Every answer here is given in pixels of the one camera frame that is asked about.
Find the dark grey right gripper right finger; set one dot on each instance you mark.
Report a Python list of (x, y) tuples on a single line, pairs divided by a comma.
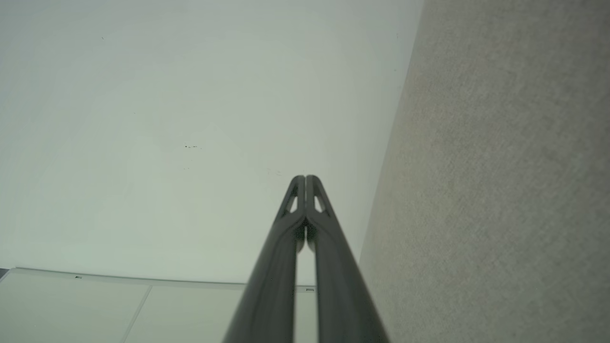
[(338, 286)]

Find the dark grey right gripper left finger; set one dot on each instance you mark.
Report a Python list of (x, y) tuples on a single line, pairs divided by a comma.
[(271, 286)]

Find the grey fabric sofa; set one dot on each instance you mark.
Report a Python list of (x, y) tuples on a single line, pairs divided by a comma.
[(476, 190)]

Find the grey metal frame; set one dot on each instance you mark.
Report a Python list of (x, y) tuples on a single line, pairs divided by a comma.
[(71, 309)]

